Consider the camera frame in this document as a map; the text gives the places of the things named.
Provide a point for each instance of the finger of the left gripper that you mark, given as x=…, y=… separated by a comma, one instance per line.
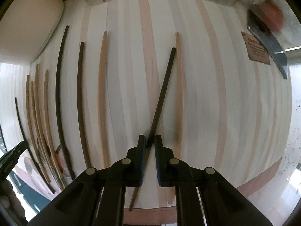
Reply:
x=10, y=159

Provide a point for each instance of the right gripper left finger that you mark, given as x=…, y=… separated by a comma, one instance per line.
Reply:
x=127, y=172

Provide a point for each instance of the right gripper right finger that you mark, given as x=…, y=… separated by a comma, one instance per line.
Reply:
x=173, y=172

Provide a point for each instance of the black chopstick long curved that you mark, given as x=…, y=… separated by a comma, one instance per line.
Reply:
x=58, y=105

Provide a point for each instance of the wooden chopstick left thin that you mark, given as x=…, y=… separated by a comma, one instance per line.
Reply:
x=34, y=112

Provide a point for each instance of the wooden chopstick left middle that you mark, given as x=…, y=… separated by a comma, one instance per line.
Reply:
x=49, y=160

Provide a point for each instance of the wooden chopstick left outer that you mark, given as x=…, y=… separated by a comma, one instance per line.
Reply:
x=29, y=123

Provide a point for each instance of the wooden chopstick far right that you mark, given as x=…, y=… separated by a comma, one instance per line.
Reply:
x=180, y=97

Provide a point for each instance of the wooden chopstick left inner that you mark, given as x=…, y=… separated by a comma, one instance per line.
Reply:
x=58, y=173

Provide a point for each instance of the wooden chopstick centre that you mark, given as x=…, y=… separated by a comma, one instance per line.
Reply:
x=101, y=97

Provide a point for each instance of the white cylindrical utensil holder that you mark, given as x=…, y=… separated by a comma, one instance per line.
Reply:
x=26, y=28

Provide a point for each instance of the red round object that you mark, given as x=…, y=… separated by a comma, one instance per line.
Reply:
x=272, y=15

